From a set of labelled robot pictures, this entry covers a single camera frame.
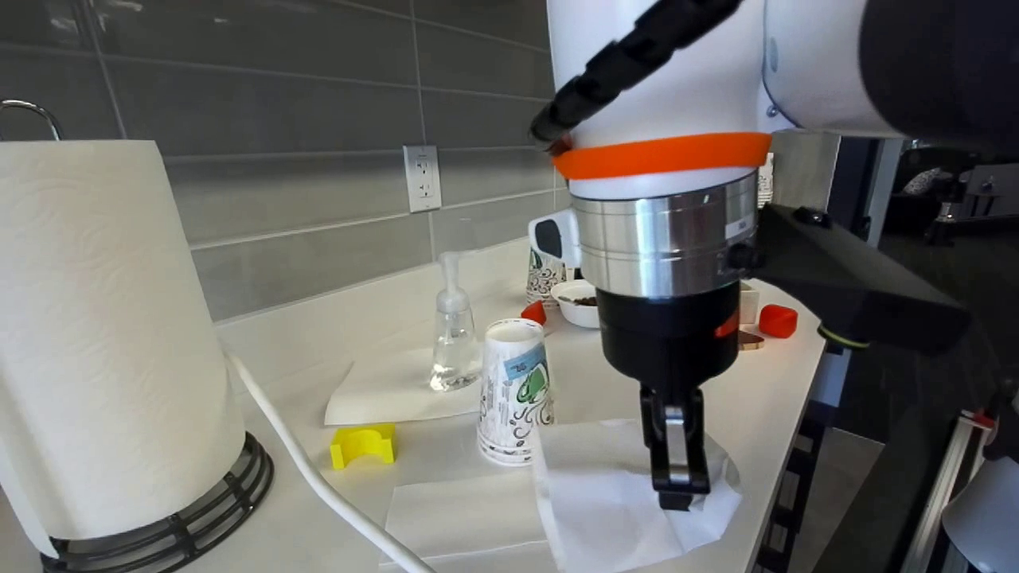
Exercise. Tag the printed paper cup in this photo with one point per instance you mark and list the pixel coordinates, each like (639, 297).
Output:
(513, 394)

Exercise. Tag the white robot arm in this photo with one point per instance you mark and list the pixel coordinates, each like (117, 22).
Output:
(661, 120)

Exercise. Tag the clear glass bottle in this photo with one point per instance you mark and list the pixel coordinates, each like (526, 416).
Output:
(456, 355)

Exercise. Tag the printed cup by wall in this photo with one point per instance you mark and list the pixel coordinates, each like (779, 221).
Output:
(553, 249)

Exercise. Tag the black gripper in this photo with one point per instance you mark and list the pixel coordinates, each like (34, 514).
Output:
(672, 344)

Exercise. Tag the white paper towel roll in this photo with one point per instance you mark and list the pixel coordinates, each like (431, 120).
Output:
(114, 398)

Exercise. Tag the white napkin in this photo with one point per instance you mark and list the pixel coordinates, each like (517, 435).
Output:
(391, 391)
(599, 508)
(471, 528)

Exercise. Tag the small red object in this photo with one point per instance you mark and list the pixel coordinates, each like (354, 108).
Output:
(537, 314)

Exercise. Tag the white wall outlet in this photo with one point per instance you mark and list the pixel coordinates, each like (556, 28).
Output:
(422, 180)

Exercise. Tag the yellow plastic block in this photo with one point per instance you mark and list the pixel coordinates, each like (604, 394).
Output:
(354, 443)

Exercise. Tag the white napkin under bottle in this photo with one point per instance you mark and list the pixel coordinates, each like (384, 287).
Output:
(391, 391)

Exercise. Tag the black monitor panel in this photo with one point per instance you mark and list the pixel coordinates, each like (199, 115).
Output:
(862, 189)

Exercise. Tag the black wire towel holder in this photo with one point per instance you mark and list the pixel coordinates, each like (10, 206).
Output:
(181, 536)

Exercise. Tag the white bowl with spoon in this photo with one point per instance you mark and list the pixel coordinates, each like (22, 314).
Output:
(578, 303)

